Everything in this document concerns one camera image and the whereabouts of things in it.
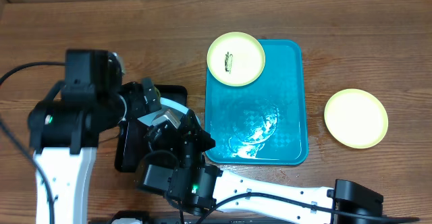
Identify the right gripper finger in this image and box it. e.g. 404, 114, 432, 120
144, 122, 176, 150
182, 109, 215, 157

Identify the blue-rim white plate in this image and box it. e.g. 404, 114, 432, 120
138, 97, 189, 126

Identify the yellow-rim plate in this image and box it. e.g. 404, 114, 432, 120
207, 32, 266, 86
324, 88, 389, 149

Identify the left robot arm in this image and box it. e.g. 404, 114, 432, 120
28, 49, 161, 223

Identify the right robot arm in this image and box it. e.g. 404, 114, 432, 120
136, 110, 388, 223

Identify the black plastic tray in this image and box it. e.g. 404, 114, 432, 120
114, 84, 188, 173

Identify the teal plastic tray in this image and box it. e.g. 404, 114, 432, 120
205, 39, 308, 165

